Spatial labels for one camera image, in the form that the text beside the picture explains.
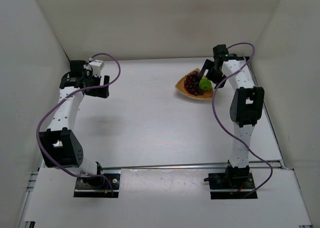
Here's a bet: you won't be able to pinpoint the green fake fruit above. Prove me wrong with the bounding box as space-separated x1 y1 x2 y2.
199 77 212 92

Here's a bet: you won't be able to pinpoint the dark red fake grapes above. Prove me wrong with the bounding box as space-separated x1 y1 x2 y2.
184 71 204 96

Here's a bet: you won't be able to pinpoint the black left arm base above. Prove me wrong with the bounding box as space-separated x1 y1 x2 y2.
73 169 121 199

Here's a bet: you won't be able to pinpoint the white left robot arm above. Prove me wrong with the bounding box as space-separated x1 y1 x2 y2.
39 59 109 175

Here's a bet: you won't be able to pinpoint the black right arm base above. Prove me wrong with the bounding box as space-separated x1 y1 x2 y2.
203 165 258 200

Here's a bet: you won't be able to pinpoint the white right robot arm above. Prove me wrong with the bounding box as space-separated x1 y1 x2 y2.
198 44 265 169

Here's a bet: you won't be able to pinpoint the woven triangular fruit bowl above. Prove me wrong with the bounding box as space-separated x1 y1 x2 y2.
175 68 214 100

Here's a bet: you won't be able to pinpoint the white front cover board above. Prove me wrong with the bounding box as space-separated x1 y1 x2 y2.
24 168 312 228

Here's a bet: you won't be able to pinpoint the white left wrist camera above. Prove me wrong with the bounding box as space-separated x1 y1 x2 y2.
88 59 105 77

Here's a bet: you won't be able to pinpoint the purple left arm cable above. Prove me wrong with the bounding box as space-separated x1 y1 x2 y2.
36 53 121 198

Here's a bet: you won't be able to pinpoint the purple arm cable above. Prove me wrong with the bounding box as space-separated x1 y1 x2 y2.
211 42 274 199
36 53 121 198

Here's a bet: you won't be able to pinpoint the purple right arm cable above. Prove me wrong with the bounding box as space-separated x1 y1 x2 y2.
211 42 274 199

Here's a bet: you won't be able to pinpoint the aluminium right side rail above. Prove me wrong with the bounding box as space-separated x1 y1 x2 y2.
244 56 286 169

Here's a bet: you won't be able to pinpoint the aluminium front rail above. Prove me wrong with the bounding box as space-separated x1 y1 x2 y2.
102 160 282 171

